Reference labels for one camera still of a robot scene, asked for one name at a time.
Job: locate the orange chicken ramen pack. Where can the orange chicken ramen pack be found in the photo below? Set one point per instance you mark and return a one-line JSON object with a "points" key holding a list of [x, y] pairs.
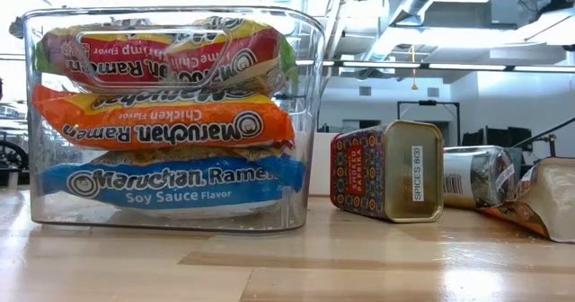
{"points": [[179, 127]]}

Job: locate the lime chili shrimp ramen pack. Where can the lime chili shrimp ramen pack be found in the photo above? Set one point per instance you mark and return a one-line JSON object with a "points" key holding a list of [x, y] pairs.
{"points": [[251, 50]]}

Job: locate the blue soy sauce ramen pack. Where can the blue soy sauce ramen pack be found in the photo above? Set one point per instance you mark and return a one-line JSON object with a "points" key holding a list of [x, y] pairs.
{"points": [[179, 185]]}

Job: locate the gold-lid herb jar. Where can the gold-lid herb jar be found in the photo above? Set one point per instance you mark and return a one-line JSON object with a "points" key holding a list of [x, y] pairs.
{"points": [[476, 176]]}

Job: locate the brown food pouch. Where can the brown food pouch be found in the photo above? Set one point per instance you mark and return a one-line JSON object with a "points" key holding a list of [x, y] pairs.
{"points": [[552, 194]]}

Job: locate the black round fixture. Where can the black round fixture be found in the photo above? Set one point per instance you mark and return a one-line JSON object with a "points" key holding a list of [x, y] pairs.
{"points": [[16, 28]]}

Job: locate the black wheel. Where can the black wheel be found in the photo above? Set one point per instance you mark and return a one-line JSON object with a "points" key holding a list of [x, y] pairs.
{"points": [[13, 156]]}

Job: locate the clear plastic storage bin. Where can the clear plastic storage bin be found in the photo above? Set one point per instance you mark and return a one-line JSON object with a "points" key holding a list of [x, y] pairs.
{"points": [[310, 113]]}

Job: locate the red patterned paprika tin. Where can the red patterned paprika tin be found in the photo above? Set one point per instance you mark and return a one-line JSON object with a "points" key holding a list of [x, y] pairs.
{"points": [[359, 176]]}

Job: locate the black screens row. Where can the black screens row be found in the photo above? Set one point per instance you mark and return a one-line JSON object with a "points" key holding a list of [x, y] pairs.
{"points": [[494, 138]]}

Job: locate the black slanted bar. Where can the black slanted bar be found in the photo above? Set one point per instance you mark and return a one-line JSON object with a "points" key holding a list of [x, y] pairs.
{"points": [[550, 139]]}

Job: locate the grey wall vent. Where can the grey wall vent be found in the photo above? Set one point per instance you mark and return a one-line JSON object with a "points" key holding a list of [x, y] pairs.
{"points": [[432, 92], [365, 91]]}

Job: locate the long light rail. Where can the long light rail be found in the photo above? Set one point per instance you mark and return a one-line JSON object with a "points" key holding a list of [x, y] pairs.
{"points": [[382, 65]]}

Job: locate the black frame stand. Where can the black frame stand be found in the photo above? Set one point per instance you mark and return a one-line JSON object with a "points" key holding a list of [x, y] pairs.
{"points": [[427, 103]]}

